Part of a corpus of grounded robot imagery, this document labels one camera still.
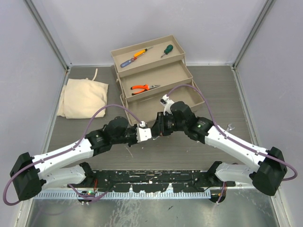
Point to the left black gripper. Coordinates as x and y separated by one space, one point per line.
135 128

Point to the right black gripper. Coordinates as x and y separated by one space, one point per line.
159 128

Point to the orange handled pliers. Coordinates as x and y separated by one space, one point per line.
143 88

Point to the brown translucent toolbox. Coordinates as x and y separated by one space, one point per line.
170 72

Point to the green handled screwdriver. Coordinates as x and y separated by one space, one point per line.
167 50

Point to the yellow handled tool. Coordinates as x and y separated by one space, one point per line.
139 53

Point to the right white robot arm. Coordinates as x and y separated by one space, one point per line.
263 168

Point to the silver wrench near right arm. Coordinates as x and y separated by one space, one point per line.
230 127

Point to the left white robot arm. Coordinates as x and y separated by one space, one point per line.
31 173

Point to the beige cloth bag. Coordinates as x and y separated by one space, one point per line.
81 98

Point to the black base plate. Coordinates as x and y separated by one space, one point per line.
150 181

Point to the slotted cable duct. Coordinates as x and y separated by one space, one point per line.
70 194

